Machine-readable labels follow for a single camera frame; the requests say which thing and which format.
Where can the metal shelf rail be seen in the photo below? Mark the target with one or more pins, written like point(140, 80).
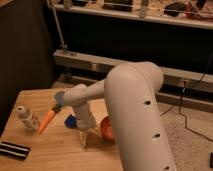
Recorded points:
point(132, 16)

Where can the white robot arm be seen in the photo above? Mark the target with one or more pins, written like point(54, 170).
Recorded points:
point(129, 93)

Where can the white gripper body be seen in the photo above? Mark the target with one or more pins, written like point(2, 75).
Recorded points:
point(85, 118)

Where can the white plastic bottle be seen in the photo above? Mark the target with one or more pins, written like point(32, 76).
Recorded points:
point(28, 118)

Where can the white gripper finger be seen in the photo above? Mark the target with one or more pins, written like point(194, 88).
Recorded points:
point(96, 130)
point(83, 138)

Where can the orange toy carrot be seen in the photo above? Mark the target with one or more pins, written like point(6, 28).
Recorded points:
point(48, 117)

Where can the metal pole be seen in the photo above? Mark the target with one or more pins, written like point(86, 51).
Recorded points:
point(62, 42)

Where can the red ceramic bowl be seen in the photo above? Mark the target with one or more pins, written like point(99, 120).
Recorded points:
point(106, 130)

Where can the light blue round object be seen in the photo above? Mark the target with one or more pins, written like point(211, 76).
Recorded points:
point(59, 98)

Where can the black white striped cloth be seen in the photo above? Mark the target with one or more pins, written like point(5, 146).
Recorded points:
point(14, 150)

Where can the blue crumpled cloth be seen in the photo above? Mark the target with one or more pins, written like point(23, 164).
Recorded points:
point(70, 122)

